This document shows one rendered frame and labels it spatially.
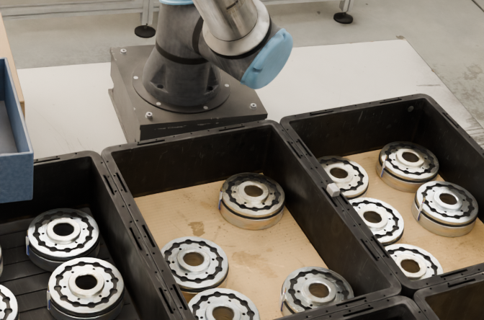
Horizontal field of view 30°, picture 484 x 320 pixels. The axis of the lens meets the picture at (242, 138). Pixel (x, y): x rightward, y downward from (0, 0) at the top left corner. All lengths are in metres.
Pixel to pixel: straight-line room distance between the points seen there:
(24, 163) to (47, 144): 0.70
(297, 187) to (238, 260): 0.15
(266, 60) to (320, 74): 0.53
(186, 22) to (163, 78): 0.14
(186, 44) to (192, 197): 0.31
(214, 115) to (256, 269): 0.42
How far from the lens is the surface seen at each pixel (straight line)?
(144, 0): 3.35
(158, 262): 1.20
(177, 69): 1.66
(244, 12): 1.44
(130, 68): 1.77
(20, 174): 1.06
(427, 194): 1.51
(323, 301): 1.27
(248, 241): 1.39
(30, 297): 1.29
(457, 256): 1.46
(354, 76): 2.05
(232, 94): 1.74
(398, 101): 1.58
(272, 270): 1.35
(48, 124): 1.79
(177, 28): 1.61
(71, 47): 3.33
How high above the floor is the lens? 1.78
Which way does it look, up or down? 37 degrees down
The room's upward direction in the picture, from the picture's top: 9 degrees clockwise
